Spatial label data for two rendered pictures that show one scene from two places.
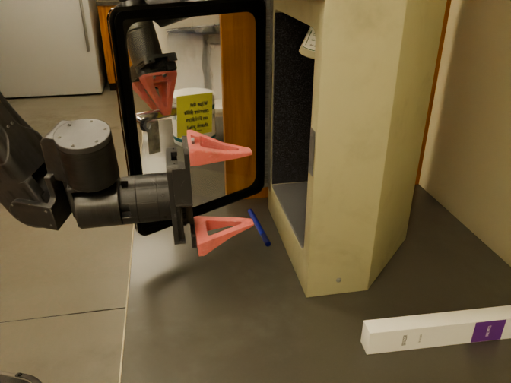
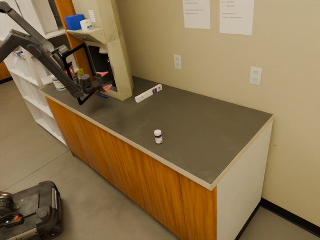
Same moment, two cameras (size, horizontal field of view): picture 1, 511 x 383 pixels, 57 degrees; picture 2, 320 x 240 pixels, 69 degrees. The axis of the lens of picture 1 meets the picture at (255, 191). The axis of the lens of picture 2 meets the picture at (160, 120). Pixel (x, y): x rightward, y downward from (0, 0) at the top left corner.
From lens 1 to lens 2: 115 cm
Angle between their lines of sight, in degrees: 27
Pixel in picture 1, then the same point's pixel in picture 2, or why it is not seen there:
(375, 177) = (125, 71)
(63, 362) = not seen: hidden behind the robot
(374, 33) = (116, 45)
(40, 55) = not seen: outside the picture
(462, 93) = (131, 50)
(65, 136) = (83, 77)
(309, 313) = (124, 102)
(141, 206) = (95, 86)
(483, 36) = (130, 37)
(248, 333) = (116, 109)
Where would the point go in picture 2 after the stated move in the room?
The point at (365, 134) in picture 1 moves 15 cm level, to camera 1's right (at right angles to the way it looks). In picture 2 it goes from (121, 64) to (137, 58)
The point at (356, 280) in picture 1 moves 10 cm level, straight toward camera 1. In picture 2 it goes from (129, 94) to (132, 98)
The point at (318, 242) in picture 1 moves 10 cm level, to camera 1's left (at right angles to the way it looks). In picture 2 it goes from (120, 88) to (109, 93)
